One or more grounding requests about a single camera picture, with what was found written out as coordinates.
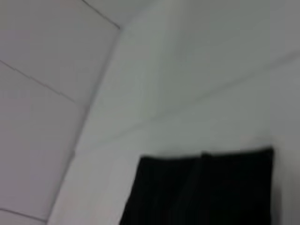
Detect black shirt with FREE print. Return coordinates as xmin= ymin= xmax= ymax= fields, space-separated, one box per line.
xmin=119 ymin=145 xmax=282 ymax=225

